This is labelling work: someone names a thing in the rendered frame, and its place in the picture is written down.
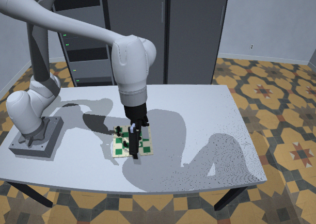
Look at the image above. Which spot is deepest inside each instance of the green and white chessboard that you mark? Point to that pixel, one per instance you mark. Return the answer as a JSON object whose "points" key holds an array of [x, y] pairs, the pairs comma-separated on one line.
{"points": [[118, 148]]}

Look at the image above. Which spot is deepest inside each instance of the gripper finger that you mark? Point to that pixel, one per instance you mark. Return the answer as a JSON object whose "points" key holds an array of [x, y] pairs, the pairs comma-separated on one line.
{"points": [[144, 127], [134, 143]]}

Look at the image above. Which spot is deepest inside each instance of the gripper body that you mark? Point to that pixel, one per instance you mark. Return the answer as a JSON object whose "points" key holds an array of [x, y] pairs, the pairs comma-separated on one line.
{"points": [[135, 114]]}

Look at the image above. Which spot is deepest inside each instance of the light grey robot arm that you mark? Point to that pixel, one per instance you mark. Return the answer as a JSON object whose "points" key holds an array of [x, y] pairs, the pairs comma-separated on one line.
{"points": [[132, 57]]}

